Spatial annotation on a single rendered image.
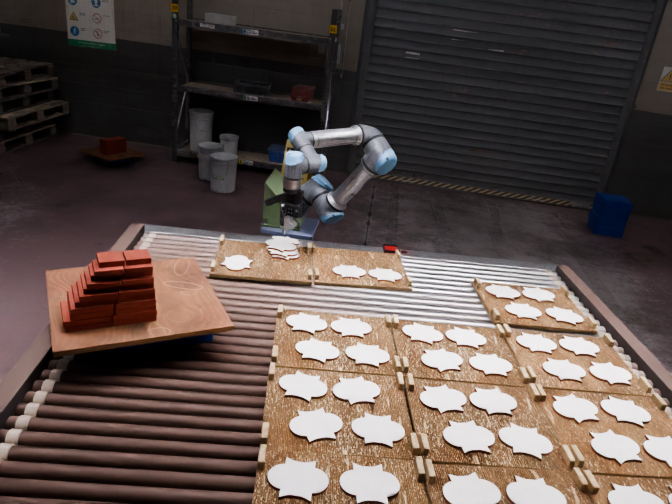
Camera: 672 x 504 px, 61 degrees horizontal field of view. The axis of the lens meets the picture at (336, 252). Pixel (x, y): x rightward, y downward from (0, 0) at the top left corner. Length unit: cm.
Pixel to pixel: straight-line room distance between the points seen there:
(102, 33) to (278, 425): 673
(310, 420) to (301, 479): 21
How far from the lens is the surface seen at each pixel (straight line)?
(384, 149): 264
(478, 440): 167
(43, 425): 168
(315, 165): 241
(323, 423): 159
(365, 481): 147
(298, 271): 238
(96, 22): 790
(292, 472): 146
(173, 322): 180
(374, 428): 161
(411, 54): 699
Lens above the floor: 198
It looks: 24 degrees down
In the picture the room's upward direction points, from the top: 7 degrees clockwise
